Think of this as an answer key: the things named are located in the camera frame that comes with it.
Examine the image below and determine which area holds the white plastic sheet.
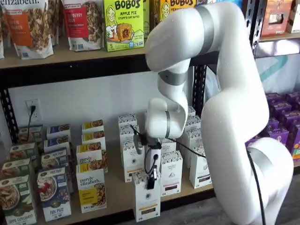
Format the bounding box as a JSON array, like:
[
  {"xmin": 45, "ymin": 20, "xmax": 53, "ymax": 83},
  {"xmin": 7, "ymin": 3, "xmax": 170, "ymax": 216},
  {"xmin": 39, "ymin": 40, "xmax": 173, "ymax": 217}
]
[{"xmin": 205, "ymin": 53, "xmax": 300, "ymax": 104}]

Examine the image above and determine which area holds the white box yellow strip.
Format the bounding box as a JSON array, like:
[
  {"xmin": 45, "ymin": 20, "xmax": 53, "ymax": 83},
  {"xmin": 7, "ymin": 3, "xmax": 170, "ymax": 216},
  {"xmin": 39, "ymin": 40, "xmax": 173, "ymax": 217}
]
[
  {"xmin": 118, "ymin": 114, "xmax": 138, "ymax": 128},
  {"xmin": 120, "ymin": 140, "xmax": 144, "ymax": 183},
  {"xmin": 132, "ymin": 172, "xmax": 162, "ymax": 217},
  {"xmin": 119, "ymin": 125, "xmax": 140, "ymax": 143}
]

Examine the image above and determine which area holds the white wall outlet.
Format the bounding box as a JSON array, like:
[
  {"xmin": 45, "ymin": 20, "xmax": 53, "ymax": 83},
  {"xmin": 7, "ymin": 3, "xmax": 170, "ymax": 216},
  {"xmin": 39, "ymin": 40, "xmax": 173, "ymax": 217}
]
[{"xmin": 25, "ymin": 99, "xmax": 40, "ymax": 121}]

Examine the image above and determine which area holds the wooden shelf board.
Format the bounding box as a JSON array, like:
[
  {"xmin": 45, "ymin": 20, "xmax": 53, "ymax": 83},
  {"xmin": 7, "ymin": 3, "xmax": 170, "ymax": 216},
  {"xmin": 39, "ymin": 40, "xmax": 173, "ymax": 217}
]
[
  {"xmin": 30, "ymin": 140, "xmax": 216, "ymax": 225},
  {"xmin": 259, "ymin": 31, "xmax": 300, "ymax": 43},
  {"xmin": 0, "ymin": 38, "xmax": 150, "ymax": 70}
]

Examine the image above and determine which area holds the red purely elizabeth granola bag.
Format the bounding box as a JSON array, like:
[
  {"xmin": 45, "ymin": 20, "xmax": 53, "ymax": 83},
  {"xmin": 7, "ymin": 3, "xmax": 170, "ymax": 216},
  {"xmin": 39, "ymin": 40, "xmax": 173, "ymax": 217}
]
[{"xmin": 61, "ymin": 0, "xmax": 104, "ymax": 52}]

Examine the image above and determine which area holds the white box pink strip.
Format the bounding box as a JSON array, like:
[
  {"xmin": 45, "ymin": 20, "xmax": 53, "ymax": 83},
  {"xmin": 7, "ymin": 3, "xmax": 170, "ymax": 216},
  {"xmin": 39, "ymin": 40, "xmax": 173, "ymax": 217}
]
[
  {"xmin": 160, "ymin": 150, "xmax": 183, "ymax": 196},
  {"xmin": 161, "ymin": 138, "xmax": 178, "ymax": 155}
]

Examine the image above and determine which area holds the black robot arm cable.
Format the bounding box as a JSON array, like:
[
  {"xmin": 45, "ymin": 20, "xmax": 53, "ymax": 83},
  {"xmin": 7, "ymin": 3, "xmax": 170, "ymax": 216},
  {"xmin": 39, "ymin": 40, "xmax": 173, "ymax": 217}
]
[{"xmin": 130, "ymin": 125, "xmax": 268, "ymax": 225}]

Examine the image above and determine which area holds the orange purely elizabeth granola bag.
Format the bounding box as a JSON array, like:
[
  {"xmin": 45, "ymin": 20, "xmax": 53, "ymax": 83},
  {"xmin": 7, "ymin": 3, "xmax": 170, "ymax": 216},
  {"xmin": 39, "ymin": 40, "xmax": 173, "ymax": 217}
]
[
  {"xmin": 2, "ymin": 0, "xmax": 55, "ymax": 60},
  {"xmin": 45, "ymin": 0, "xmax": 64, "ymax": 46}
]

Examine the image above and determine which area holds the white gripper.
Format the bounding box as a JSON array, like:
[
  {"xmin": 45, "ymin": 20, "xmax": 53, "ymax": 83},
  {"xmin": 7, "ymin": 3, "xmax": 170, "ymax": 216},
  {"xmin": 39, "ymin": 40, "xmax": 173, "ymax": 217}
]
[{"xmin": 144, "ymin": 146, "xmax": 163, "ymax": 190}]

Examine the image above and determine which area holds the purple Annie's snack box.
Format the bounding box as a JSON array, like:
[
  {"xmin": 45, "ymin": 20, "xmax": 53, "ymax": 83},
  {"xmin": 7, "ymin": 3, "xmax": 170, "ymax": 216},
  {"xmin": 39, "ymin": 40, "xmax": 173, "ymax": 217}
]
[
  {"xmin": 267, "ymin": 117, "xmax": 290, "ymax": 141},
  {"xmin": 266, "ymin": 92, "xmax": 285, "ymax": 110},
  {"xmin": 285, "ymin": 91, "xmax": 300, "ymax": 107},
  {"xmin": 286, "ymin": 124, "xmax": 300, "ymax": 161},
  {"xmin": 269, "ymin": 105, "xmax": 293, "ymax": 122}
]

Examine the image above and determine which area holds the orange snack box with window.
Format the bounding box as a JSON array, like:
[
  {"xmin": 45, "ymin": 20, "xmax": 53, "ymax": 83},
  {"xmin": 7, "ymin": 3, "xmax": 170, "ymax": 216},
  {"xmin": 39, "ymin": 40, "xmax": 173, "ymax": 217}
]
[{"xmin": 261, "ymin": 0, "xmax": 293, "ymax": 38}]

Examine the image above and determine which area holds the green Bobo's apple pie box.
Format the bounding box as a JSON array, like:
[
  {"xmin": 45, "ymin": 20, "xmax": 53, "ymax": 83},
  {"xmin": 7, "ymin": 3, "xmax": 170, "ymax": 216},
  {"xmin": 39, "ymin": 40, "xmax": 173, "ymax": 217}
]
[
  {"xmin": 104, "ymin": 0, "xmax": 145, "ymax": 53},
  {"xmin": 142, "ymin": 0, "xmax": 151, "ymax": 39}
]

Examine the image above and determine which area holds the blue flax plus oatmeal box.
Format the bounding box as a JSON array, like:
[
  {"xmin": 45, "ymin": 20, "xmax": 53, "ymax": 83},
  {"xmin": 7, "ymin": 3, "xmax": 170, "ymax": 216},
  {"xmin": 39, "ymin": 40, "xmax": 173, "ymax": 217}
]
[
  {"xmin": 46, "ymin": 123, "xmax": 71, "ymax": 140},
  {"xmin": 37, "ymin": 165, "xmax": 73, "ymax": 222},
  {"xmin": 44, "ymin": 135, "xmax": 71, "ymax": 153},
  {"xmin": 41, "ymin": 147, "xmax": 69, "ymax": 174}
]

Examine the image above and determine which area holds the black plug with cable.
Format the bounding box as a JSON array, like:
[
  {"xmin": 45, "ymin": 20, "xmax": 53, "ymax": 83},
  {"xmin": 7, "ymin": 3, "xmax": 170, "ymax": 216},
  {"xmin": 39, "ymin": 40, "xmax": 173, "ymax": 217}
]
[{"xmin": 26, "ymin": 105, "xmax": 36, "ymax": 141}]

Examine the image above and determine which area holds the white snack box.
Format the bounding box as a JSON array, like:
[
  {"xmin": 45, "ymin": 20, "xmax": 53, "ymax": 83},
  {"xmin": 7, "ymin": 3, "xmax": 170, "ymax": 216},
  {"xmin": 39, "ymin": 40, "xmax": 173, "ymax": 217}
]
[{"xmin": 286, "ymin": 0, "xmax": 300, "ymax": 34}]

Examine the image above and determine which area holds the white purely elizabeth box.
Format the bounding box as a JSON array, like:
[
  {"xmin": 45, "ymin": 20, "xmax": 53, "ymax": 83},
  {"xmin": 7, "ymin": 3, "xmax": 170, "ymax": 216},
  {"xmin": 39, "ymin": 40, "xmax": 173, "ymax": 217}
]
[
  {"xmin": 76, "ymin": 163, "xmax": 108, "ymax": 214},
  {"xmin": 76, "ymin": 143, "xmax": 108, "ymax": 173},
  {"xmin": 81, "ymin": 119, "xmax": 105, "ymax": 135},
  {"xmin": 81, "ymin": 130, "xmax": 106, "ymax": 150}
]

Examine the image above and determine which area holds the yellow Bobo's peanut butter box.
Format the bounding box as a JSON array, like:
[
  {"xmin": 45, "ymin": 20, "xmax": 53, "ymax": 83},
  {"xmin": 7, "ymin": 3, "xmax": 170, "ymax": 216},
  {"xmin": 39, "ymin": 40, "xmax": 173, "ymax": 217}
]
[{"xmin": 153, "ymin": 0, "xmax": 197, "ymax": 24}]

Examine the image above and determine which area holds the green apple cinnamon oatmeal box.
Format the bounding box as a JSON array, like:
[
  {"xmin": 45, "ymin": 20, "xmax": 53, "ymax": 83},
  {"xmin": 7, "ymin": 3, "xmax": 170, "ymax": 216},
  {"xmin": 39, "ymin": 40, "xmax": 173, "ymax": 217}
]
[
  {"xmin": 1, "ymin": 158, "xmax": 31, "ymax": 181},
  {"xmin": 18, "ymin": 125, "xmax": 44, "ymax": 146},
  {"xmin": 0, "ymin": 174, "xmax": 38, "ymax": 225},
  {"xmin": 9, "ymin": 142, "xmax": 38, "ymax": 165}
]

